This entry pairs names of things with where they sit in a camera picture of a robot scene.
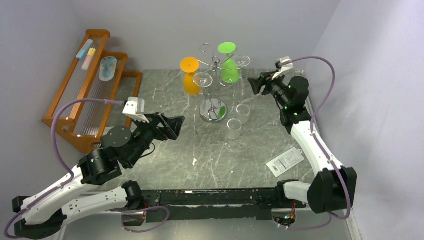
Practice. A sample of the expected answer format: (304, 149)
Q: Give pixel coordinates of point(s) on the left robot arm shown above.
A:
(44, 214)

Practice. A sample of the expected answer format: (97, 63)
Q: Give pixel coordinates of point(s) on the green plastic wine glass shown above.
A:
(230, 71)

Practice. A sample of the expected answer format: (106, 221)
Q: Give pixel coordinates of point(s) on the clear stemmed wine glass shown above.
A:
(204, 81)

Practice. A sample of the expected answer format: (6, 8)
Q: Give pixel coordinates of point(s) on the orange plastic wine glass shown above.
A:
(189, 65)

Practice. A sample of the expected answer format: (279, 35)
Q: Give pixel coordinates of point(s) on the blue blister pack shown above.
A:
(107, 68)

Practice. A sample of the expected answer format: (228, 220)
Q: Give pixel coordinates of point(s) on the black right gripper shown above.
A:
(266, 86)

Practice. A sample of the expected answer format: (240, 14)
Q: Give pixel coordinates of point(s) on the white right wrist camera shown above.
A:
(283, 65)

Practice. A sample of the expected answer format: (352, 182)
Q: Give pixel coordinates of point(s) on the chrome wine glass rack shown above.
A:
(213, 110)

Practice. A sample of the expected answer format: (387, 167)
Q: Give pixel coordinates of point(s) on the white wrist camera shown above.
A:
(283, 65)
(134, 108)

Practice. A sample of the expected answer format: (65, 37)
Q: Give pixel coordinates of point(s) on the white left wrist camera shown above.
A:
(134, 108)

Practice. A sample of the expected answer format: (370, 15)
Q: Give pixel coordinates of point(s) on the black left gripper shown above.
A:
(173, 125)

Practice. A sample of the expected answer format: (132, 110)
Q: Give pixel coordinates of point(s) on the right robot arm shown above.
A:
(334, 185)

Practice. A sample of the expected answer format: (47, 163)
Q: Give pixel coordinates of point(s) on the pastel toothbrush package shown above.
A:
(87, 53)

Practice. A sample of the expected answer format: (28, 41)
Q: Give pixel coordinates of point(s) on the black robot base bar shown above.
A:
(205, 204)

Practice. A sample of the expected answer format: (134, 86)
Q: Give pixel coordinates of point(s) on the white printed package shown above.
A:
(285, 161)

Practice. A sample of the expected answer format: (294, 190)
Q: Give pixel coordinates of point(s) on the orange wooden display shelf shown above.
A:
(83, 124)

